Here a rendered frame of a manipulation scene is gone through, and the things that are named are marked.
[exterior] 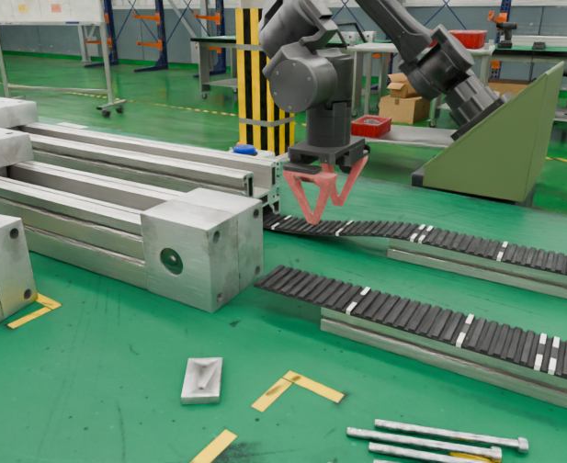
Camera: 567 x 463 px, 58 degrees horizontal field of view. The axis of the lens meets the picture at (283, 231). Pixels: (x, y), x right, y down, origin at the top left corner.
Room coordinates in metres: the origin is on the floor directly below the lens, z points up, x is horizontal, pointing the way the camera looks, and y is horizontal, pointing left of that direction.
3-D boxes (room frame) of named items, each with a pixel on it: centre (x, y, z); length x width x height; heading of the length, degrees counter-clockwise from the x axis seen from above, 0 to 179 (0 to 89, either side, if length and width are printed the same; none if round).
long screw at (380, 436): (0.28, -0.10, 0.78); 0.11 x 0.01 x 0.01; 77
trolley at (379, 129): (3.71, -0.90, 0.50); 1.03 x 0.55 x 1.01; 67
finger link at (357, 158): (0.68, -0.07, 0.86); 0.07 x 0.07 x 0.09; 59
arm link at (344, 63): (0.65, -0.05, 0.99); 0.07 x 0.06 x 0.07; 151
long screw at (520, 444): (0.29, -0.12, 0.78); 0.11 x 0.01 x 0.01; 77
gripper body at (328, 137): (0.65, -0.06, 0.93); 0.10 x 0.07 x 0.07; 149
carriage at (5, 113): (1.04, 0.59, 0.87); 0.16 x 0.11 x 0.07; 60
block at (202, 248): (0.53, 0.08, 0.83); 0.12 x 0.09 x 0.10; 150
